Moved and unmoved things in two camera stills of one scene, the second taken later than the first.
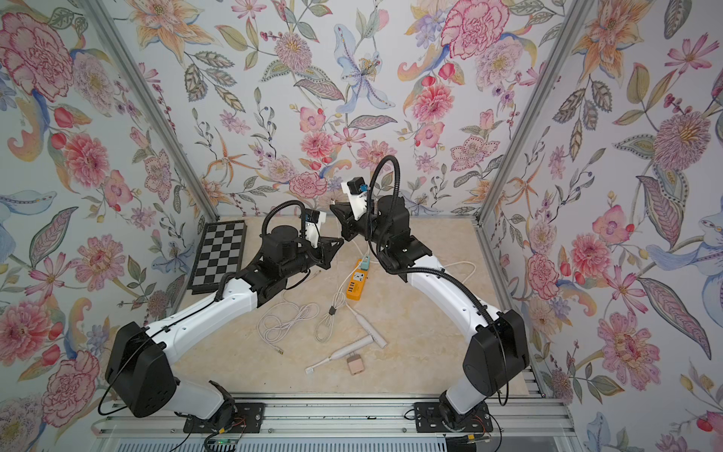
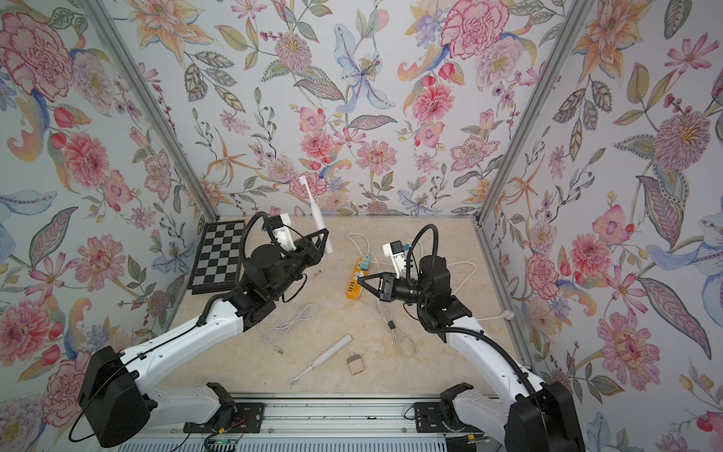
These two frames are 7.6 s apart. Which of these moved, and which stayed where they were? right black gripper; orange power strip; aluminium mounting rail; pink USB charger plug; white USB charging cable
Moved: right black gripper
Stayed: pink USB charger plug; aluminium mounting rail; orange power strip; white USB charging cable
